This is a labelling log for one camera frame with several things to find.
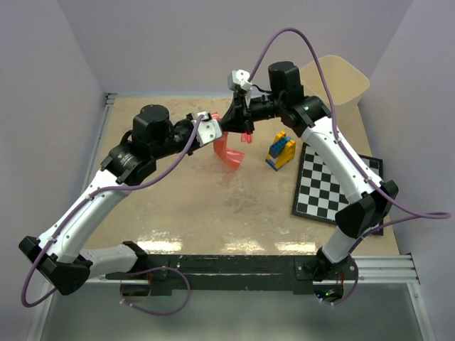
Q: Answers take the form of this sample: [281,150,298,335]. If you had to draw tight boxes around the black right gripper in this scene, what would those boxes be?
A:
[218,92,285,135]

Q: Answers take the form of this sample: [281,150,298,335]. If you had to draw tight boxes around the red plastic trash bag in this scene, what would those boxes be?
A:
[213,132,245,171]

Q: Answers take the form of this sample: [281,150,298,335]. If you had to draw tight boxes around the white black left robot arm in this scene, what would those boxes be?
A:
[19,104,223,296]

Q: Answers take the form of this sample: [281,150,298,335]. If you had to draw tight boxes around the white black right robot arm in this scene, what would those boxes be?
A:
[221,61,398,281]

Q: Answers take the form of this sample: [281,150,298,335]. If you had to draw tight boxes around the cream plastic trash bin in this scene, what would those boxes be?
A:
[300,55,370,120]

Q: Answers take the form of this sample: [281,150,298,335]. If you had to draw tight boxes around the yellow blue toy block stack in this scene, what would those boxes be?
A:
[265,131,296,171]

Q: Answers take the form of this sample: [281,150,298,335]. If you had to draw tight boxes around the black white checkerboard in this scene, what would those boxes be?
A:
[291,141,385,236]

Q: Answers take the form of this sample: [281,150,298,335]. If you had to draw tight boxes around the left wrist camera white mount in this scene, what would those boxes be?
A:
[194,114,223,147]

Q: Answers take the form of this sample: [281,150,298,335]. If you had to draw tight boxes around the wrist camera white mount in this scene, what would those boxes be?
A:
[227,70,252,92]
[194,114,223,147]

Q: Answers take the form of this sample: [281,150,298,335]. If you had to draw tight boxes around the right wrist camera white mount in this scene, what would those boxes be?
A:
[227,70,252,92]

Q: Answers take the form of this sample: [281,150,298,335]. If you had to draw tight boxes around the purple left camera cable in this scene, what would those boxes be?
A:
[20,112,210,315]

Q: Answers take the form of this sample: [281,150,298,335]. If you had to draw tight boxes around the purple camera cable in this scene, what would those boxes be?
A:
[248,27,452,306]
[20,112,210,315]

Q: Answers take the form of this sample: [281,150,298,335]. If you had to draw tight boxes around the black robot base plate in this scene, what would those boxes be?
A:
[105,254,359,298]

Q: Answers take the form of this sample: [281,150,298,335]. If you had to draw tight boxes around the aluminium frame rail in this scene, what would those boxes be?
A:
[19,95,429,340]

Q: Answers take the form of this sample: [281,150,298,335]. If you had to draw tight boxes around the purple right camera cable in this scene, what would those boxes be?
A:
[248,27,452,306]

